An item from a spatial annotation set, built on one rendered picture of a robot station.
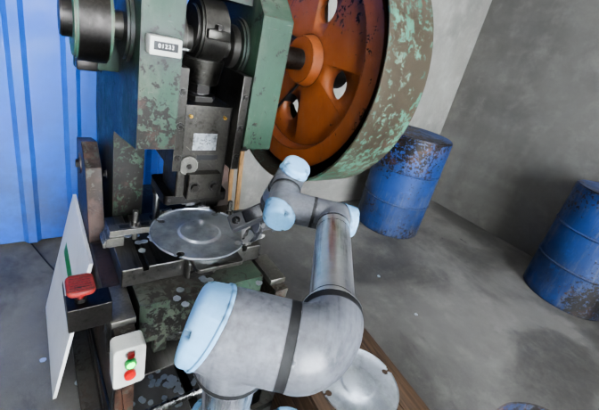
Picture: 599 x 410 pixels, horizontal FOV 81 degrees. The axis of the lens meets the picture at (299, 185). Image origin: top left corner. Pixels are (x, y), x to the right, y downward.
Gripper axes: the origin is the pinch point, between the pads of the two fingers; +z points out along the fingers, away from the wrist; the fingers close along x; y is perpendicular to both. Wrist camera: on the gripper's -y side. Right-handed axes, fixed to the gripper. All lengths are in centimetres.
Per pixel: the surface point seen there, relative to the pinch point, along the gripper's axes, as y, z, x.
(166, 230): -18.9, 6.9, 11.8
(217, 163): -5.0, -12.3, 21.1
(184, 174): -15.0, -10.2, 19.4
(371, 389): 37, 23, -54
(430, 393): 92, 54, -73
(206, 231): -8.1, 4.3, 7.7
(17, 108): -51, 56, 121
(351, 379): 33, 25, -49
